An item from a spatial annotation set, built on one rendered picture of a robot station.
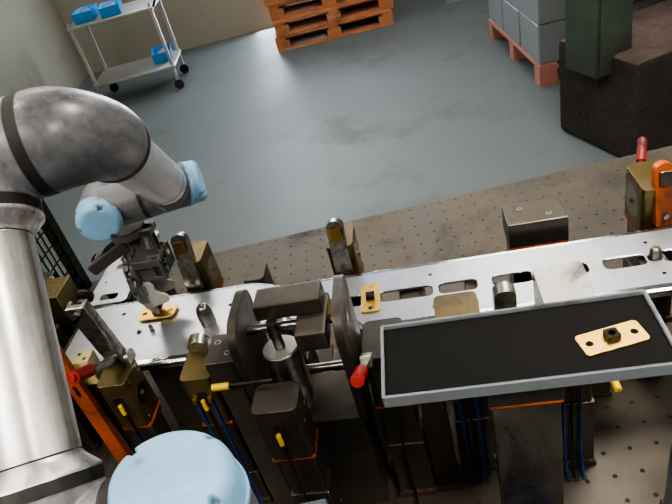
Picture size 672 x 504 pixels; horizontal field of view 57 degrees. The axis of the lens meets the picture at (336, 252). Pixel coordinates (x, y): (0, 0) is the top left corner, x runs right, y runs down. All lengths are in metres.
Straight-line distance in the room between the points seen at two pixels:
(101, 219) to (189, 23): 6.57
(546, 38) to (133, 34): 4.82
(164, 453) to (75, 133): 0.34
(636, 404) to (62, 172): 1.14
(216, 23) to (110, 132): 6.85
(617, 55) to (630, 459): 2.43
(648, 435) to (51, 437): 1.06
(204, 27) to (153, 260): 6.42
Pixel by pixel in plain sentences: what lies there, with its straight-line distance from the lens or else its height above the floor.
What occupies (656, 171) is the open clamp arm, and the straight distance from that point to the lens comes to 1.35.
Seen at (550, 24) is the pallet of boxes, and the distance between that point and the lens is 4.44.
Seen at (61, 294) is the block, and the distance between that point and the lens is 1.54.
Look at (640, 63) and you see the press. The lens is 3.35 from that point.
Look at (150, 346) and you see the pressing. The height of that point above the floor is 1.00.
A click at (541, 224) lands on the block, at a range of 1.33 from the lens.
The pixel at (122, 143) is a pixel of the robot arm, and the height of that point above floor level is 1.54.
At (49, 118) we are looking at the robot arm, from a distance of 0.72.
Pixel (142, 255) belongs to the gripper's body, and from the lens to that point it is 1.30.
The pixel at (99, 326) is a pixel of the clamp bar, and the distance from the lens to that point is 1.16.
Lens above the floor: 1.78
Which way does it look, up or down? 34 degrees down
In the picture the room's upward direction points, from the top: 16 degrees counter-clockwise
